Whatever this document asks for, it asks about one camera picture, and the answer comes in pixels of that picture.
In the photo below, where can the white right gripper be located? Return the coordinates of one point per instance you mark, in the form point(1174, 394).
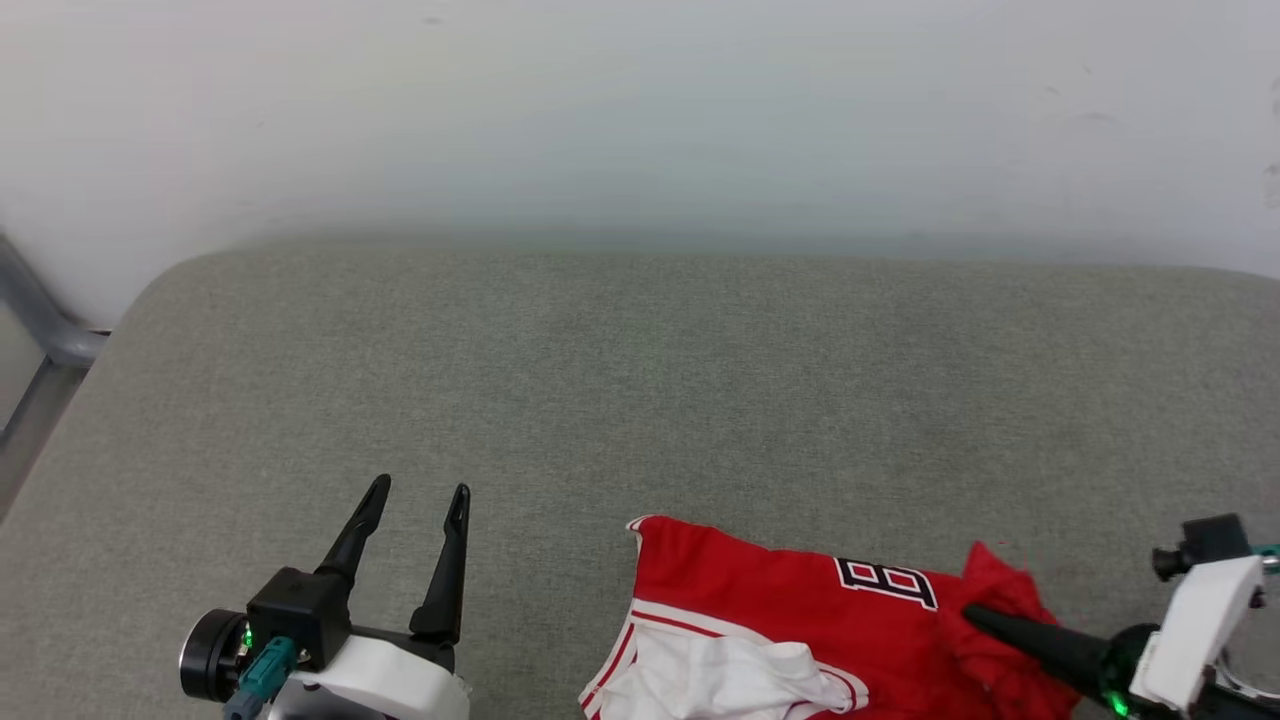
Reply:
point(1190, 630)

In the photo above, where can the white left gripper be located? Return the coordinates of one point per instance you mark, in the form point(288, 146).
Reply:
point(385, 680)

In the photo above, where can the red basketball jersey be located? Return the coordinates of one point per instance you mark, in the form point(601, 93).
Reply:
point(780, 600)

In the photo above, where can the grey fabric sofa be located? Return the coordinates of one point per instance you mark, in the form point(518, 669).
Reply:
point(640, 400)

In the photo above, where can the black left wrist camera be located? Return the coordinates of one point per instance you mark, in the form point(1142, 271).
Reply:
point(295, 615)

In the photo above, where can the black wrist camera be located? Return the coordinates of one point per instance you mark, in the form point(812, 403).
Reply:
point(1205, 545)
point(295, 615)

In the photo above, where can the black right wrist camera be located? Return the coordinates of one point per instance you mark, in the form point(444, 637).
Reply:
point(1205, 545)

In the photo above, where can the grey metal tube frame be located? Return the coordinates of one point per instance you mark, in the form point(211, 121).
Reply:
point(45, 335)

